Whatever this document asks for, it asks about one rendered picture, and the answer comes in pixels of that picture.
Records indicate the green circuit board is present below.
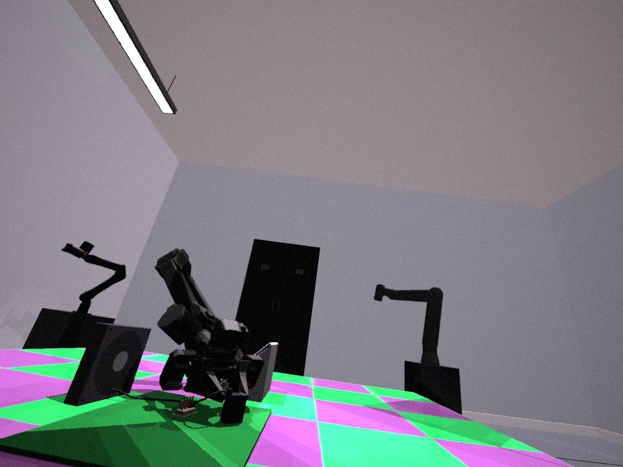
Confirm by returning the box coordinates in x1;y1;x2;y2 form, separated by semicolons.
0;390;272;467

